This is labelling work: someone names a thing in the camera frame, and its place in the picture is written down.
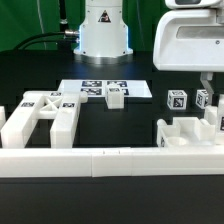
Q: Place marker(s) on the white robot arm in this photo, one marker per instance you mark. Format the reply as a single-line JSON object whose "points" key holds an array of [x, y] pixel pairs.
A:
{"points": [[218, 5]]}

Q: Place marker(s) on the white tag sheet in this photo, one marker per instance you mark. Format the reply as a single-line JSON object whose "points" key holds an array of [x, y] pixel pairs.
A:
{"points": [[96, 88]]}

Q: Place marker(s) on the white side block left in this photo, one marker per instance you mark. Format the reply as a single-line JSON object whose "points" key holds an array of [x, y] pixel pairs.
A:
{"points": [[2, 117]]}

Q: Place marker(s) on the small white tagged block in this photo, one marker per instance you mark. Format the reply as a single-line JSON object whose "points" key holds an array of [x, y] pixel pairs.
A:
{"points": [[114, 97]]}

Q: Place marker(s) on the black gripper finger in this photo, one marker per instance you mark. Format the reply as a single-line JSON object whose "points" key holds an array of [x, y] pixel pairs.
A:
{"points": [[206, 78]]}

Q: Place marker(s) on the white chair seat part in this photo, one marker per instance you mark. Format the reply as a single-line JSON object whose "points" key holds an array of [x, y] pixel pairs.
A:
{"points": [[188, 131]]}

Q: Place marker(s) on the white chair back frame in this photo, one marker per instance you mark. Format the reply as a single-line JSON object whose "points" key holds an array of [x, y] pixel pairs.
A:
{"points": [[63, 108]]}

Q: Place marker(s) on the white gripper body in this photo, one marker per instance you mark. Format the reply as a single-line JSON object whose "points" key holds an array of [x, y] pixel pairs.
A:
{"points": [[189, 40]]}

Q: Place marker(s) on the white obstacle fence bar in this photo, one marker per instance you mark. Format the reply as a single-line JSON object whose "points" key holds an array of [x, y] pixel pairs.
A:
{"points": [[104, 162]]}

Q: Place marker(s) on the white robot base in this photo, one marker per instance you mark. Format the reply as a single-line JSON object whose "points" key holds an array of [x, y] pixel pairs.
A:
{"points": [[103, 35]]}

